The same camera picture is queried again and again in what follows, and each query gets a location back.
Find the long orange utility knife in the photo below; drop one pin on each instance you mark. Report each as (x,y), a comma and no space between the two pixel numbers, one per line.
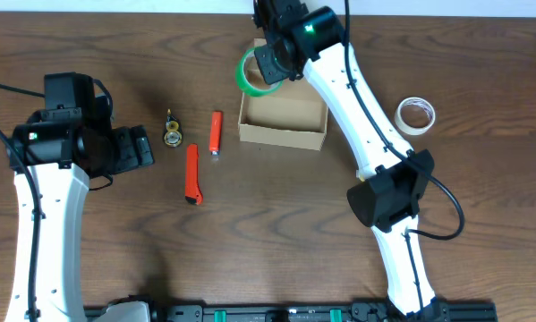
(192,190)

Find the white masking tape roll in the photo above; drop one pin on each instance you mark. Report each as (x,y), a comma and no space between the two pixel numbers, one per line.
(423,104)

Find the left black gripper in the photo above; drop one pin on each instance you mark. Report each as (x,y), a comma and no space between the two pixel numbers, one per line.
(131,148)

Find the green tape roll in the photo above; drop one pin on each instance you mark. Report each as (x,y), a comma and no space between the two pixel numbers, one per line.
(243,83)

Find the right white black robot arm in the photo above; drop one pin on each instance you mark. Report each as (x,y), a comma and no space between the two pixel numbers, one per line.
(314,46)

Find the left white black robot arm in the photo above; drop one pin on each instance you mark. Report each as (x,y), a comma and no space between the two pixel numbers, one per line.
(54,156)

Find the yellow sticky note pad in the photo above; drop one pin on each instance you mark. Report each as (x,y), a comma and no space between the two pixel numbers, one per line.
(360,175)

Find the open brown cardboard box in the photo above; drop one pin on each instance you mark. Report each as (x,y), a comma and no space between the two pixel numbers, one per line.
(294,116)

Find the small orange lighter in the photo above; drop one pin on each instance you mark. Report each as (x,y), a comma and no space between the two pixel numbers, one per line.
(215,133)

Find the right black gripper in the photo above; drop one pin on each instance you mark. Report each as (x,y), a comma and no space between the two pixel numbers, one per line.
(269,61)

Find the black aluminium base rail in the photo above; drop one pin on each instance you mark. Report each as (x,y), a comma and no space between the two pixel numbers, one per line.
(356,311)

